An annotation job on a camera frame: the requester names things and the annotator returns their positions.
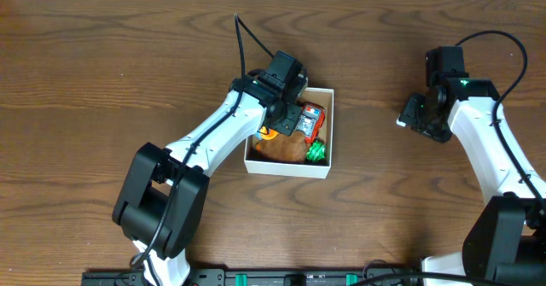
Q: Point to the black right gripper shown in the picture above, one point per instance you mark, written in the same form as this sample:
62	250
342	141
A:
409	116

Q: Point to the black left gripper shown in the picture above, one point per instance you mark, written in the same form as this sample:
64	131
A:
288	120

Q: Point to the yellow blue duck toy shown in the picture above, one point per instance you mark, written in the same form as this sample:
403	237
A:
266	133

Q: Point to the red toy car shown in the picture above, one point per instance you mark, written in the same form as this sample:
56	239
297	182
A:
310	121

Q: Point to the brown plush toy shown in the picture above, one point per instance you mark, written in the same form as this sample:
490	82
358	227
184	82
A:
284	149

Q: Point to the green yarn ball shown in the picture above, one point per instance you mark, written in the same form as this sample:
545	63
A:
316	153

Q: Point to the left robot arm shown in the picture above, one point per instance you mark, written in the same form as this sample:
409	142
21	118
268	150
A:
162	198

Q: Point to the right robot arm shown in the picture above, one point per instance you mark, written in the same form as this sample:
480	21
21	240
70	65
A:
507	242

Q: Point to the white cardboard box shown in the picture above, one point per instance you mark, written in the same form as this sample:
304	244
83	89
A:
256	165

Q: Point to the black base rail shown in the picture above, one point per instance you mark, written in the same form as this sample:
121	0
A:
220	277

